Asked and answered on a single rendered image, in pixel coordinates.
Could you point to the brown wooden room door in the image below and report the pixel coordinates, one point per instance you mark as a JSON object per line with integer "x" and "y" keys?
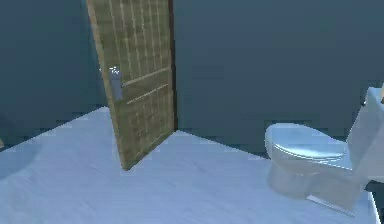
{"x": 143, "y": 100}

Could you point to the white toilet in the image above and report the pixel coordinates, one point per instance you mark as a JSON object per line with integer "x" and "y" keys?
{"x": 310, "y": 156}

